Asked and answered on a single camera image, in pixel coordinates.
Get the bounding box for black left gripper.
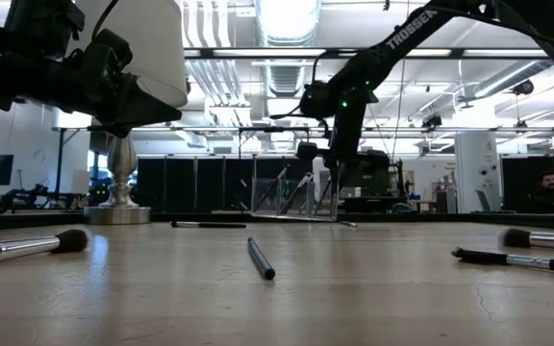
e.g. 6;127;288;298
26;47;184;139

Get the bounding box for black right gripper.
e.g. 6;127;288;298
317;114;372;222

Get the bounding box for short thin makeup brush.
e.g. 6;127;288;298
315;180;332;216

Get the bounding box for clear acrylic organizer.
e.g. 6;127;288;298
250;177;340;223

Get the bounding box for black eyeliner pencil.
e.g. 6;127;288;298
246;236;277;282

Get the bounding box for fluffy makeup brush silver ferrule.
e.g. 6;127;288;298
0;228;89;268

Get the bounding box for flat-head makeup brush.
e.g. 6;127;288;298
451;246;554;277

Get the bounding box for thick makeup brush silver ferrule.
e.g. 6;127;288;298
497;227;554;253

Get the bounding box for black computer monitor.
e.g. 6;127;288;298
342;149;392;197

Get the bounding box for white shade silver table lamp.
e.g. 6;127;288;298
67;0;190;226

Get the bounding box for black partition panels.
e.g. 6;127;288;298
136;156;315;213
500;155;554;216

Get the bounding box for black ceiling spotlight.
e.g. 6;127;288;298
420;113;444;130
512;79;536;97

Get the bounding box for overhead light bar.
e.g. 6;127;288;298
183;46;552;61

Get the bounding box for white pillar with signs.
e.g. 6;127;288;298
453;131;503;214

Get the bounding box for person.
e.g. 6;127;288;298
528;169;554;215

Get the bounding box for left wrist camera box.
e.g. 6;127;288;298
81;27;135;81

